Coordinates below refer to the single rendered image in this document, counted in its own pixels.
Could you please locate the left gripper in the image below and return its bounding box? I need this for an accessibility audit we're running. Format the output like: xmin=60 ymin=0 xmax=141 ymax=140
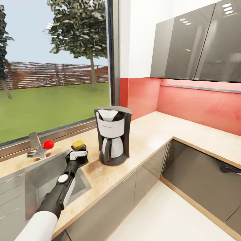
xmin=66 ymin=150 xmax=88 ymax=169

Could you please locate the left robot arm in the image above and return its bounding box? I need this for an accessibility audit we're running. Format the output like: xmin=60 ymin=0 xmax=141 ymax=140
xmin=15 ymin=150 xmax=88 ymax=241

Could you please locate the bottle of coffee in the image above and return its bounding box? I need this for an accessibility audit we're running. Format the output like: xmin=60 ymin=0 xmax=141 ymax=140
xmin=71 ymin=140 xmax=89 ymax=168

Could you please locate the paper coffee filter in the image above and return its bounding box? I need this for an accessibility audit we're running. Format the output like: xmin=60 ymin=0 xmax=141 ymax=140
xmin=98 ymin=109 xmax=118 ymax=122

